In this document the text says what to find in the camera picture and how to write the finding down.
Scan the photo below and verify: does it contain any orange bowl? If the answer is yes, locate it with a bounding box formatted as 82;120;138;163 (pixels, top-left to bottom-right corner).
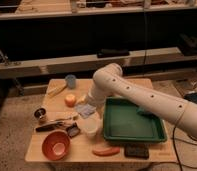
42;131;70;161

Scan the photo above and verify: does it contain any black power adapter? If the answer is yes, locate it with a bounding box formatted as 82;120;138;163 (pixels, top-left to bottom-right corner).
184;92;197;104

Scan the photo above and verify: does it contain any black handled tool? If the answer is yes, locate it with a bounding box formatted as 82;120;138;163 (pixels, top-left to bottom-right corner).
35;122;63;132

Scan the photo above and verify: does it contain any silver fork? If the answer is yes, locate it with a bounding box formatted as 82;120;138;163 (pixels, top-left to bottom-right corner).
48;115;78;122

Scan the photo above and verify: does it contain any black rectangular block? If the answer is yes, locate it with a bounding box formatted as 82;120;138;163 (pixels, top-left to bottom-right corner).
124;144;149;159

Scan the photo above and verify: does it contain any green plastic tray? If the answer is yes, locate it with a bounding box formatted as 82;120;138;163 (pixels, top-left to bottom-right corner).
103;98;167;143

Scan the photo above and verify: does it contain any small dark box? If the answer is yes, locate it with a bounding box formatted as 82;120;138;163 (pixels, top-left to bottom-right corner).
66;123;80;138

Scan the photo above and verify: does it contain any small metal cup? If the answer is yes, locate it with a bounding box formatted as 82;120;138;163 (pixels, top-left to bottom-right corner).
34;108;47;124

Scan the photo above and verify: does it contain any blue cup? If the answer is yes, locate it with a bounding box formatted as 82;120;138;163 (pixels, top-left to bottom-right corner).
65;74;76;89

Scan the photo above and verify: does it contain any orange round fruit toy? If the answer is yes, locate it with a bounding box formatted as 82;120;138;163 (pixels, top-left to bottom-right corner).
64;94;76;107

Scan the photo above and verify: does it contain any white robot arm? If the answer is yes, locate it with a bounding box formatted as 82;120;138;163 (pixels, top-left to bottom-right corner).
86;63;197;139

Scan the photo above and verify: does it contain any white paper cup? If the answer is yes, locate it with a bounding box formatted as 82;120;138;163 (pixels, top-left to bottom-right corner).
81;118;100;138

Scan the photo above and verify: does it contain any black floor cable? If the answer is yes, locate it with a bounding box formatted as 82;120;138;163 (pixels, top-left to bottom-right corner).
171;124;184;171

